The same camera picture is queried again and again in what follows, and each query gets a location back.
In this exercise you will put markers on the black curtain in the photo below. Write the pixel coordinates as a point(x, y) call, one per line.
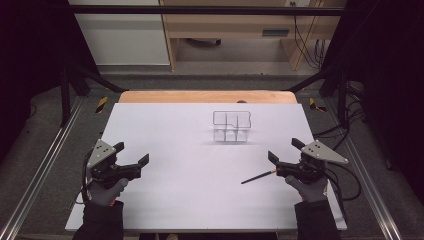
point(386, 66)
point(30, 50)

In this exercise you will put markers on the clear acrylic organizer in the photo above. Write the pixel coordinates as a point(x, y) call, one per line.
point(231, 126)

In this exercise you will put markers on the wooden table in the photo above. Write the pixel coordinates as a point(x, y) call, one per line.
point(200, 96)

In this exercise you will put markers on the person's left hand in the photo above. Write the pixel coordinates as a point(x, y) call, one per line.
point(105, 195)

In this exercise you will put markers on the black horizontal frame bar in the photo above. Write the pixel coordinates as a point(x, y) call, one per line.
point(200, 10)

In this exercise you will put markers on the white table board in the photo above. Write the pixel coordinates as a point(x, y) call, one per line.
point(186, 186)

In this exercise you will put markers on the person's right hand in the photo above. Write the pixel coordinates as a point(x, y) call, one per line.
point(310, 192)

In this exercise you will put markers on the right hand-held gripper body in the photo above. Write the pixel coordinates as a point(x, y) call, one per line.
point(310, 168)

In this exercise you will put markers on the yellow clamp left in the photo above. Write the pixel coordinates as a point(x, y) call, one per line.
point(101, 104)

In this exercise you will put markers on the yellow clamp right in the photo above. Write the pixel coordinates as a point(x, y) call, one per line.
point(314, 104)

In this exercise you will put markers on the aluminium floor rail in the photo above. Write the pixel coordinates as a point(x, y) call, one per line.
point(40, 170)
point(370, 180)

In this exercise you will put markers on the black frame post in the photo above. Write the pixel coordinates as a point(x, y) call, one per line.
point(65, 96)
point(341, 96)

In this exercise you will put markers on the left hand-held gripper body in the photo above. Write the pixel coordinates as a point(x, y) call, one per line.
point(103, 156)

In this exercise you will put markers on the yellow clamp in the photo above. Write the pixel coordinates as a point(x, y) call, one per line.
point(101, 104)
point(314, 104)

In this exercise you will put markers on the white cabinet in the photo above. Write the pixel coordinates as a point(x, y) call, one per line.
point(123, 40)

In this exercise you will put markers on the light wooden desk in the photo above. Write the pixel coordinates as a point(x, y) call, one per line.
point(230, 26)

